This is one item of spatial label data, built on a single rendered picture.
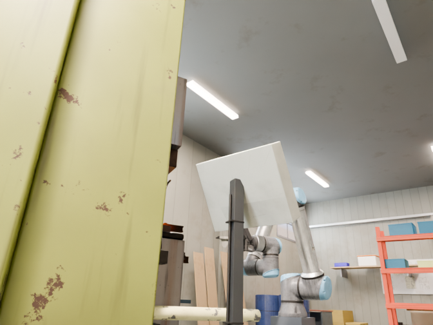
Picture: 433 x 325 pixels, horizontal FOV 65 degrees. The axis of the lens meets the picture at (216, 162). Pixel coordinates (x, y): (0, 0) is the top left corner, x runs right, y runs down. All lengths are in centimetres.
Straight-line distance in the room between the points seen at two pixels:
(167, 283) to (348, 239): 933
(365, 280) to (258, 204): 926
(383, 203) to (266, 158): 949
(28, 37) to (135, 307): 94
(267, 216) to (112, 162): 58
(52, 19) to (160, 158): 61
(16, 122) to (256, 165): 77
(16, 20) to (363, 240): 995
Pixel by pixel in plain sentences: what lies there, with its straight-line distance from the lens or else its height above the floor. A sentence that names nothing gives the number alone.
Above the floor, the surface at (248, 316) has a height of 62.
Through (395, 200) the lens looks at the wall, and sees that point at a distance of 1054.
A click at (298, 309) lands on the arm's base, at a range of 246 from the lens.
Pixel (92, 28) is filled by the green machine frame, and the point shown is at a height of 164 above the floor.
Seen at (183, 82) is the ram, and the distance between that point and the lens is 186.
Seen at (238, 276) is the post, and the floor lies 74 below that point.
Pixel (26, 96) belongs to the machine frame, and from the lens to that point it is 121.
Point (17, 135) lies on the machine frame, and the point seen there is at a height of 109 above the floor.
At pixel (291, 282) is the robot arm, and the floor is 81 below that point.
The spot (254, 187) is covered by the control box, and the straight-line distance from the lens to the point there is 122.
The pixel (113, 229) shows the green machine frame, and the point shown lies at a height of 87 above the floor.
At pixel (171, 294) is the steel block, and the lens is 154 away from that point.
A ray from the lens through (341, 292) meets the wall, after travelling 1058.
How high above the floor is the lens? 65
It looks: 23 degrees up
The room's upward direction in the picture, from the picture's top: 2 degrees clockwise
